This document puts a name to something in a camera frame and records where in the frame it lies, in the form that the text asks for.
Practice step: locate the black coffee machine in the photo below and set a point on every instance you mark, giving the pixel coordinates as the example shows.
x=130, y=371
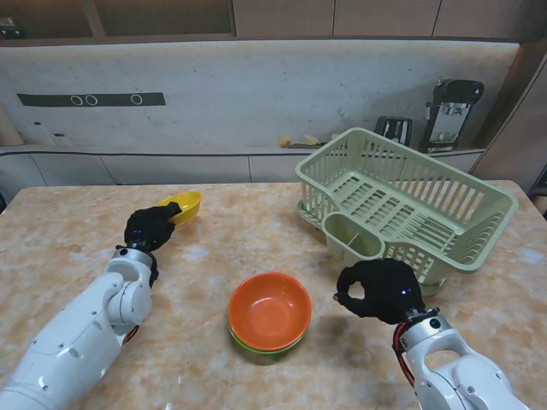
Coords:
x=453, y=96

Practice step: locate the black wall strip with rings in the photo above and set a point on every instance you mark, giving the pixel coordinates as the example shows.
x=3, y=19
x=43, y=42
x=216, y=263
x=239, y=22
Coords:
x=47, y=99

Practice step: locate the small yellow fruit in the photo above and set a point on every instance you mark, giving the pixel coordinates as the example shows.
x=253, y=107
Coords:
x=284, y=141
x=310, y=139

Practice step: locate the orange plastic bowl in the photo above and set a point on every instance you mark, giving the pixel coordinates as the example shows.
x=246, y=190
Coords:
x=269, y=312

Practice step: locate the dark device on shelf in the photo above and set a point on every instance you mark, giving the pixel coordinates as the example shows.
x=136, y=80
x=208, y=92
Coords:
x=9, y=29

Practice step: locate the wooden wall cabinets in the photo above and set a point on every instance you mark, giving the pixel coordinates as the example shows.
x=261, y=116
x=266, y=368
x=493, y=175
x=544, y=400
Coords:
x=282, y=17

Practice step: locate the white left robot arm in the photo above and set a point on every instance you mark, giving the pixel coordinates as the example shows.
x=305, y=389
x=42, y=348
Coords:
x=77, y=337

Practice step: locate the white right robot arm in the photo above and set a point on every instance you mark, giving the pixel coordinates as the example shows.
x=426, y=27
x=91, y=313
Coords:
x=453, y=376

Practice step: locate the black toaster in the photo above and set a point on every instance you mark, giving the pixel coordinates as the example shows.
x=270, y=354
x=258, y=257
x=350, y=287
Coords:
x=393, y=128

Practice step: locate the yellow plastic bowl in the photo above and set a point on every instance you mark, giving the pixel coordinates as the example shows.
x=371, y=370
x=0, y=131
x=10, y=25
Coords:
x=188, y=209

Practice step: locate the white base cabinets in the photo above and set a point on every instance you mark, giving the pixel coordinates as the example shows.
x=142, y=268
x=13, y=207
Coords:
x=171, y=168

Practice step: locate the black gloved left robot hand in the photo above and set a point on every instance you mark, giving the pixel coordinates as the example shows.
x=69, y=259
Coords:
x=149, y=226

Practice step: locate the pale green plastic dish rack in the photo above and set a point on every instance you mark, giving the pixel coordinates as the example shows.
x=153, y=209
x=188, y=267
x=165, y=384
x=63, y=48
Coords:
x=342, y=247

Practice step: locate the green plastic bowl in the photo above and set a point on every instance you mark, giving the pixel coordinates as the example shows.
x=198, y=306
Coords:
x=273, y=352

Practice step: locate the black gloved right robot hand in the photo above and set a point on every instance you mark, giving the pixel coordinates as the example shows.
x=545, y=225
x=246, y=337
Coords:
x=384, y=294

